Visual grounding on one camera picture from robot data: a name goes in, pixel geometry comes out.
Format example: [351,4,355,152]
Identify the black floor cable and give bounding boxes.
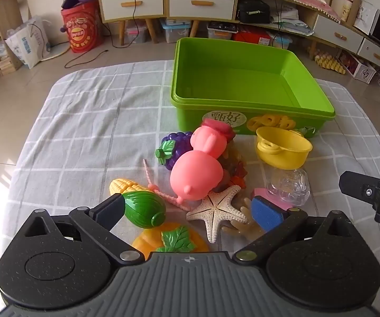
[65,49,109,69]

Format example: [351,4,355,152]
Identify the clear plastic case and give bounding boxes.
[266,168,310,207]

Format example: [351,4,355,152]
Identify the clear bin with pink contents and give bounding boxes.
[124,20,148,44]

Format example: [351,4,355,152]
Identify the red printed bin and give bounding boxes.
[61,2,104,53]

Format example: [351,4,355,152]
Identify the black case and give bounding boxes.
[236,0,271,24]

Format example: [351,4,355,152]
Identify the yellow toy pot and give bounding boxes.
[255,126,313,170]

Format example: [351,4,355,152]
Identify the clear bin with blue lid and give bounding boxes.
[160,20,190,43]

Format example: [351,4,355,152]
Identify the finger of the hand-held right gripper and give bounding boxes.
[338,171,380,206]

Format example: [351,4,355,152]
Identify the light cloth pile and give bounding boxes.
[269,7,314,37]

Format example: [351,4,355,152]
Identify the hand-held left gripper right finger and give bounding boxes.
[233,196,359,266]

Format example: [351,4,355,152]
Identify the flat red box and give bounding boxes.
[233,30,273,47]

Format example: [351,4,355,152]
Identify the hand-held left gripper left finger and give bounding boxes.
[23,192,146,266]

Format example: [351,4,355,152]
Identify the white printed box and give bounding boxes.
[337,49,377,85]

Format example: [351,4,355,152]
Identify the green plastic box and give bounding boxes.
[170,37,336,137]

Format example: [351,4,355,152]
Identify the white paper sheet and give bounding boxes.
[353,5,379,35]

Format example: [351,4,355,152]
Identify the grey checked blanket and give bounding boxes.
[0,60,380,307]

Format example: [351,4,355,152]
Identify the toy corn with green husk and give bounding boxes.
[109,178,167,229]

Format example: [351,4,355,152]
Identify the clear bin with black top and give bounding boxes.
[207,21,240,40]

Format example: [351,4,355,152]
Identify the small clear storage bin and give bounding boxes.
[269,33,293,50]

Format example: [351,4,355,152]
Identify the pink toy pig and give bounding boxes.
[170,119,236,202]

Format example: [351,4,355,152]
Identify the white starfish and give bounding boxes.
[186,185,248,244]

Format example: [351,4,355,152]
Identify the tall wooden shelf cabinet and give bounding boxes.
[95,0,168,46]

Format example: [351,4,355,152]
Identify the yellow egg tray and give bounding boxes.
[314,48,346,75]

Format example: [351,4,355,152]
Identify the white paper bag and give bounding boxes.
[5,16,51,70]

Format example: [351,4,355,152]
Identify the small pink box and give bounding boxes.
[250,188,297,211]

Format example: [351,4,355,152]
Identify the purple toy grapes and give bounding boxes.
[154,131,195,171]

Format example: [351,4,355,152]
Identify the orange toy pumpkin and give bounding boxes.
[131,222,210,261]

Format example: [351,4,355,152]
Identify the long low wooden cabinet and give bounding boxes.
[165,0,380,70]

